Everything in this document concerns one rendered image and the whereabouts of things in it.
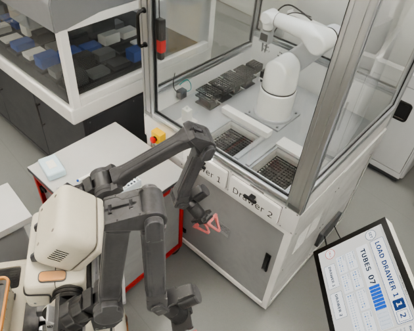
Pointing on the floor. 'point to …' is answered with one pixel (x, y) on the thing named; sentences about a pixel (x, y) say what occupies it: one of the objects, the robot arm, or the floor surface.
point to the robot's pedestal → (6, 226)
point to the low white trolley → (176, 223)
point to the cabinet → (261, 237)
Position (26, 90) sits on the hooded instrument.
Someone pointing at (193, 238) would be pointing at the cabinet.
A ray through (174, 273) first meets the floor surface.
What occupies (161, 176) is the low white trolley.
